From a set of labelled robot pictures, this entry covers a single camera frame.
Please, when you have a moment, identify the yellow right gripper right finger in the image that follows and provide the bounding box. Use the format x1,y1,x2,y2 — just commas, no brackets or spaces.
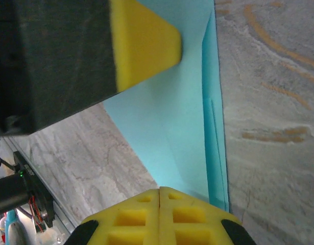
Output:
159,187,257,245

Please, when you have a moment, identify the light blue plastic object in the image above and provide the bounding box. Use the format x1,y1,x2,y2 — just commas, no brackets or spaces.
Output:
5,209,18,245

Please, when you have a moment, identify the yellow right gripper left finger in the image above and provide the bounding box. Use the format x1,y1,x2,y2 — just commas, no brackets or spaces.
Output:
69,187,160,245

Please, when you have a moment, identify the light blue paper sheet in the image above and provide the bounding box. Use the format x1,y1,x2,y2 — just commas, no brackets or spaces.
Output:
103,0,230,214

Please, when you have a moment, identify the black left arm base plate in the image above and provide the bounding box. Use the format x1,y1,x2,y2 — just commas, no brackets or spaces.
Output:
13,151,56,228

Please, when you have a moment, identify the red wire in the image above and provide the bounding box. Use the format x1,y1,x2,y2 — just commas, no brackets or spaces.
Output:
29,196,46,232

